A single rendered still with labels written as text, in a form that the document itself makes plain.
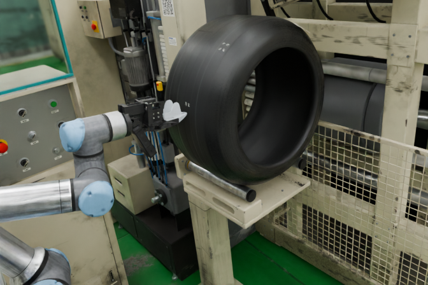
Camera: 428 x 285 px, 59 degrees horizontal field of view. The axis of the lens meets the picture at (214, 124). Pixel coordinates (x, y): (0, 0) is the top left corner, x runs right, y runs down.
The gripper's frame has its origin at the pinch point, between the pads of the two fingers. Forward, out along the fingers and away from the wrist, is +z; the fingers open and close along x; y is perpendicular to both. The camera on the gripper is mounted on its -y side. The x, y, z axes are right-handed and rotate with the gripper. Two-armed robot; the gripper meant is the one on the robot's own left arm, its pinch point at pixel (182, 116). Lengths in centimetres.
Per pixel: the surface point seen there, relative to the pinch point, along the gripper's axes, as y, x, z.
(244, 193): -29.2, -8.6, 18.5
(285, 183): -37, -4, 46
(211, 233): -71, 27, 33
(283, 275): -114, 18, 77
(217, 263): -90, 27, 36
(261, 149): -25, 7, 43
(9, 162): -28, 68, -36
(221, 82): 11.0, -9.6, 7.1
